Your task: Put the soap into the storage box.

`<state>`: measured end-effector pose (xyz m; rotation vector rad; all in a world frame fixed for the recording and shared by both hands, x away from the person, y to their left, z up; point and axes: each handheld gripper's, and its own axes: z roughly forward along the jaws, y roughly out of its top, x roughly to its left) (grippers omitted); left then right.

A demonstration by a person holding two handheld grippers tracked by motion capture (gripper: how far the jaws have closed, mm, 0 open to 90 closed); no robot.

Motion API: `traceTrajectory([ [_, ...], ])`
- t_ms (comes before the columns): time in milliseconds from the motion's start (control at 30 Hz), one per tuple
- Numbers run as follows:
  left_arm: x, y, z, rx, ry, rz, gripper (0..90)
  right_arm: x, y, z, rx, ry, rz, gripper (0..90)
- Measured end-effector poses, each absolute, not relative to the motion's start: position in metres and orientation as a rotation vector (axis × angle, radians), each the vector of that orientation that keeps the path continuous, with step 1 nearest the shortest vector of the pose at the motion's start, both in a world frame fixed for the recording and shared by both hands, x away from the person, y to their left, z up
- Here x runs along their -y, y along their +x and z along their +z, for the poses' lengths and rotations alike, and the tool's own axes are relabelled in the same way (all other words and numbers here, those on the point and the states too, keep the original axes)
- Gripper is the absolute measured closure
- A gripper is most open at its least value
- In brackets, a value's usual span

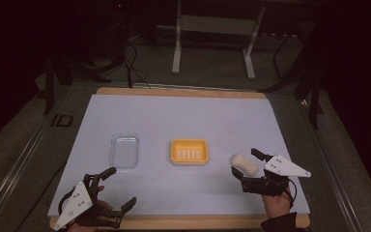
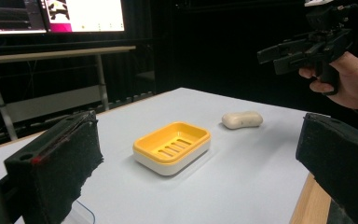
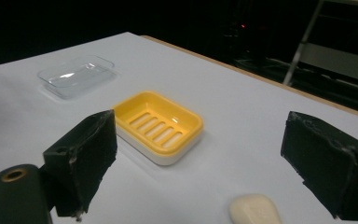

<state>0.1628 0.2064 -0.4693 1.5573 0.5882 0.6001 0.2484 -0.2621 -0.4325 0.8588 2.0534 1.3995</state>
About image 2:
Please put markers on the yellow and white soap dish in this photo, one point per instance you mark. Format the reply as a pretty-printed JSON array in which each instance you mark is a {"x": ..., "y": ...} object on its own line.
[{"x": 167, "y": 160}]

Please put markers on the dark-screen computer monitor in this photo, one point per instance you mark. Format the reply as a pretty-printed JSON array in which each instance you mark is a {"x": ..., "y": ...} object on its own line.
[{"x": 9, "y": 15}]

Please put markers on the grey metal-legged desk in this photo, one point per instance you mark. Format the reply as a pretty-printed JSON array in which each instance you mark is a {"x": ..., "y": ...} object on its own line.
[{"x": 52, "y": 54}]

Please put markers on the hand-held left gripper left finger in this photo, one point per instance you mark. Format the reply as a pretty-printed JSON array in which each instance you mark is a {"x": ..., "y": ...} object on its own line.
[{"x": 56, "y": 165}]

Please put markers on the black curtain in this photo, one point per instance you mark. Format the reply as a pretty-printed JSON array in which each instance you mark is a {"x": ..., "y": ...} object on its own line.
[{"x": 217, "y": 46}]

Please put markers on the cream soap bar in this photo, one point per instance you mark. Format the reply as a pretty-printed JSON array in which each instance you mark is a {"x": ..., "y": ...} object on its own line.
[{"x": 242, "y": 119}]

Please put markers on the bright-screen computer monitor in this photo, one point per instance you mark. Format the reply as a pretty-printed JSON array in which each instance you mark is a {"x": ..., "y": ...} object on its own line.
[{"x": 96, "y": 14}]

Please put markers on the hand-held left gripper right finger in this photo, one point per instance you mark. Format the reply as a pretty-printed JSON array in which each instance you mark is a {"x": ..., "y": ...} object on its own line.
[{"x": 345, "y": 161}]

